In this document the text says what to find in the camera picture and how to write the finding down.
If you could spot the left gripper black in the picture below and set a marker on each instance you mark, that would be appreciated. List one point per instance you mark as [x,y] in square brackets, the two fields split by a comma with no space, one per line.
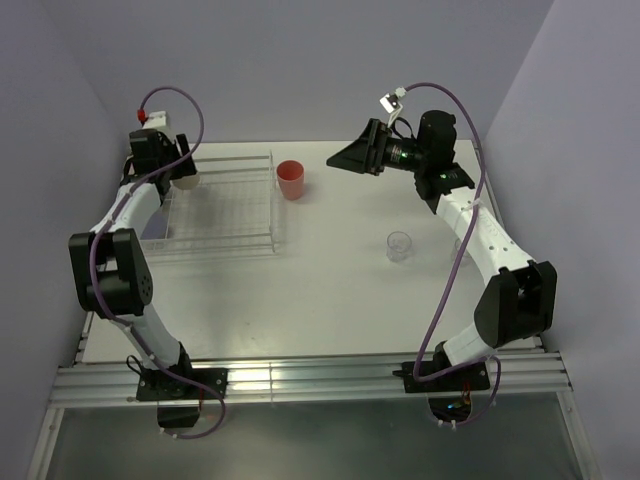
[170,147]

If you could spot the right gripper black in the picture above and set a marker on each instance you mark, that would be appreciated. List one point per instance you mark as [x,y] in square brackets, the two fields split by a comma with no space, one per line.
[367,153]

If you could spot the beige plastic cup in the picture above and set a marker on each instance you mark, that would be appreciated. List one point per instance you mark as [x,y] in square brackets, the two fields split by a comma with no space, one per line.
[186,183]

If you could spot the purple plastic cup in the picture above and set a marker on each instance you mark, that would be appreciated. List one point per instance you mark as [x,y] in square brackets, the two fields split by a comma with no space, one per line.
[157,227]

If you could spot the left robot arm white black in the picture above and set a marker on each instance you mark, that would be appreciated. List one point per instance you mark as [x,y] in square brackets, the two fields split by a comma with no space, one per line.
[112,277]

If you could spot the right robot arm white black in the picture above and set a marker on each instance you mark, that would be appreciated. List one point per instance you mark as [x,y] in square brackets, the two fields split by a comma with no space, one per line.
[519,295]

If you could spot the clear acrylic dish rack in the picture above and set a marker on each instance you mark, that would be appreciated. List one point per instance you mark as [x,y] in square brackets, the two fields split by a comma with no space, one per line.
[233,212]

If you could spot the red plastic cup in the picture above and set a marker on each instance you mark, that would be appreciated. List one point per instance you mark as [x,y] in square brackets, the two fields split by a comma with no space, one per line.
[290,176]

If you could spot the clear glass near centre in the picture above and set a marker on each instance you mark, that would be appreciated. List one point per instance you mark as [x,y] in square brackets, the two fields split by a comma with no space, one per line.
[398,246]

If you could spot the clear glass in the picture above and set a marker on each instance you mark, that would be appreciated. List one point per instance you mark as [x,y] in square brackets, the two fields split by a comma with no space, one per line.
[465,258]
[398,246]

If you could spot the clear glass far right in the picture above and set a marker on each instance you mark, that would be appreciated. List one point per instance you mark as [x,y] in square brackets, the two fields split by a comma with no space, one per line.
[465,258]

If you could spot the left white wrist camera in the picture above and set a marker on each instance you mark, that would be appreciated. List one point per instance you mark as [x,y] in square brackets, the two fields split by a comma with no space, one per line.
[157,120]

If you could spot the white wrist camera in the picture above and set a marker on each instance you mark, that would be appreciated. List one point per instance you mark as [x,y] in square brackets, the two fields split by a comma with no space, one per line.
[157,120]
[391,103]

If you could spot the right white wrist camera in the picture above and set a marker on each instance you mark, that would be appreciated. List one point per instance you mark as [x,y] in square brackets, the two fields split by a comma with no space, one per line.
[391,103]

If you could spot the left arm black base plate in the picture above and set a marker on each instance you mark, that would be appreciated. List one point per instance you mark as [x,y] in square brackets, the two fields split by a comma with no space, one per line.
[204,384]

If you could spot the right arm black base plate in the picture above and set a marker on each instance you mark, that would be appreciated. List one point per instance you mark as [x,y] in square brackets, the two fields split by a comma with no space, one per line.
[474,377]

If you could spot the aluminium mounting rail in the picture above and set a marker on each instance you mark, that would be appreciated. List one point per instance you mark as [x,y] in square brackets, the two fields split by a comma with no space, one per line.
[288,347]

